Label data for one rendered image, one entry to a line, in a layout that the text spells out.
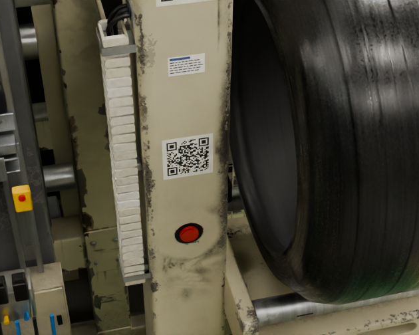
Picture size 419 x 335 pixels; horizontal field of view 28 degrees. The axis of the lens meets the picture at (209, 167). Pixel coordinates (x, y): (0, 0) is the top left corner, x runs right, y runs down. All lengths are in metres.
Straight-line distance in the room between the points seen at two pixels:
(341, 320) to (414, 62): 0.55
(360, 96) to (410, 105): 0.07
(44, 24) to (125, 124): 0.83
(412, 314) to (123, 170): 0.59
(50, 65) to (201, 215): 0.79
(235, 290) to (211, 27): 0.49
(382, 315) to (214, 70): 0.58
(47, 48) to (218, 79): 0.88
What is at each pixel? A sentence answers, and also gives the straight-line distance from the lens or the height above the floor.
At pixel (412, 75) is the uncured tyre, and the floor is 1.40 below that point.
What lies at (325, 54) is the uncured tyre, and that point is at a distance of 1.08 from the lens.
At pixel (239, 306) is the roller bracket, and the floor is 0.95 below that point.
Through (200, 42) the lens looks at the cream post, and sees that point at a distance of 1.10.
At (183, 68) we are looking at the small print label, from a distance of 1.12.
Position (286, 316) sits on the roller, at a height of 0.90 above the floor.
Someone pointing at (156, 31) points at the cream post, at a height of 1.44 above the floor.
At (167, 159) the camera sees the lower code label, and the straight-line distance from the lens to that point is 1.21.
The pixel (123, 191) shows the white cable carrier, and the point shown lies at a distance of 1.25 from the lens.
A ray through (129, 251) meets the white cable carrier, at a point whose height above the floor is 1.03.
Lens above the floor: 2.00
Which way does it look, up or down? 41 degrees down
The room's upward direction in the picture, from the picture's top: straight up
